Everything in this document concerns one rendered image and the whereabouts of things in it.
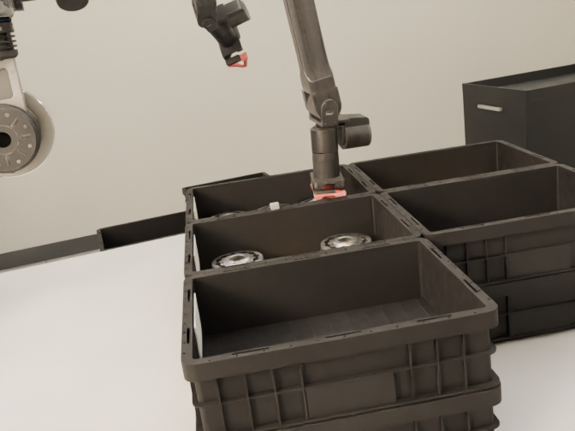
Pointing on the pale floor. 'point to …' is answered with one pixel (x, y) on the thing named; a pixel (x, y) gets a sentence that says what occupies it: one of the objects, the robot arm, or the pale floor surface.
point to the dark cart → (524, 112)
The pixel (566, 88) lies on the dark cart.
